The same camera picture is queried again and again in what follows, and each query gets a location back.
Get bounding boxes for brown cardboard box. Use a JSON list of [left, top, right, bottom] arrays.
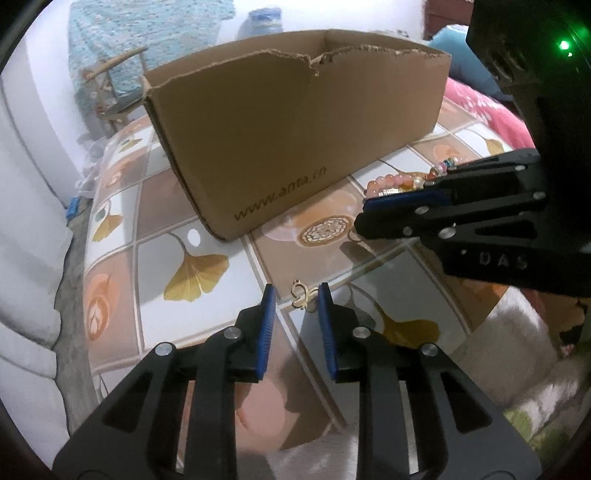
[[142, 28, 452, 241]]

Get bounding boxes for teal floral cloth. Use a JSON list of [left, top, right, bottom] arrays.
[[68, 0, 234, 112]]

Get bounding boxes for wooden chair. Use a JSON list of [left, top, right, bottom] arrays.
[[81, 46, 151, 134]]

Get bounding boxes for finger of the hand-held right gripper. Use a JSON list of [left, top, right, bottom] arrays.
[[427, 148, 543, 197], [355, 190, 550, 241]]

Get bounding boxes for gold butterfly brooch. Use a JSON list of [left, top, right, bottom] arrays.
[[292, 278, 320, 312]]

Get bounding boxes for dark red wooden door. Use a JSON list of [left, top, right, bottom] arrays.
[[425, 0, 476, 35]]

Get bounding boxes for blue plush pillow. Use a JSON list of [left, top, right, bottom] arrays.
[[425, 25, 509, 100]]

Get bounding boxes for blue water jug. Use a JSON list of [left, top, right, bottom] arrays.
[[247, 7, 284, 35]]

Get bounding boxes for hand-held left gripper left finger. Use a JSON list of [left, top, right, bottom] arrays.
[[52, 284, 278, 480]]

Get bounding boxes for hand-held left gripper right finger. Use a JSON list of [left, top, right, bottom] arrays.
[[318, 281, 542, 480]]

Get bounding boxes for white plastic bag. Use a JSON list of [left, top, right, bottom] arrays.
[[74, 134, 112, 197]]

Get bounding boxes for white fleece garment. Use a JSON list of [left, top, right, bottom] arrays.
[[265, 288, 587, 480]]

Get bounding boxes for pink orange bead bracelet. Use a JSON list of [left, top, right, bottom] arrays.
[[366, 172, 437, 198]]

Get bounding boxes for white curtain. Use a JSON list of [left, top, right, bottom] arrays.
[[0, 46, 93, 462]]

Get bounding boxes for pink floral blanket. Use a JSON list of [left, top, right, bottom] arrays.
[[441, 76, 536, 153]]

